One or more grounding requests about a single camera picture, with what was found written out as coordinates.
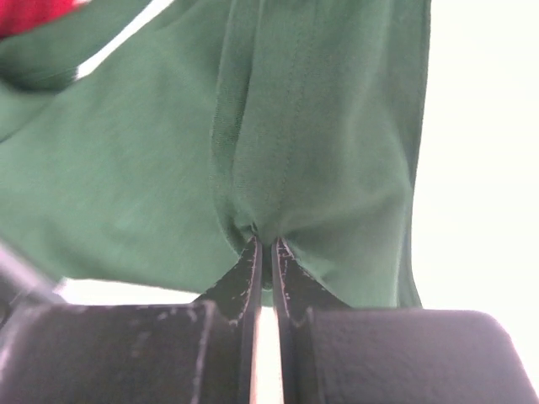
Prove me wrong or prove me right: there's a folded red t shirt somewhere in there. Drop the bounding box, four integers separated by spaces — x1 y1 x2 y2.
1 0 88 40

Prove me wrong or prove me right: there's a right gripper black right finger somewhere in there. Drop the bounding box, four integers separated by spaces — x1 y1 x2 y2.
272 240 538 404

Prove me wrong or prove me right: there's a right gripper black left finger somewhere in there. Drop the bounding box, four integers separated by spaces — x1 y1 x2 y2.
1 238 262 403

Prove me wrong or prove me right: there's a white and green t shirt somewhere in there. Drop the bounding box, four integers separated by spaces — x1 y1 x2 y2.
1 1 431 307

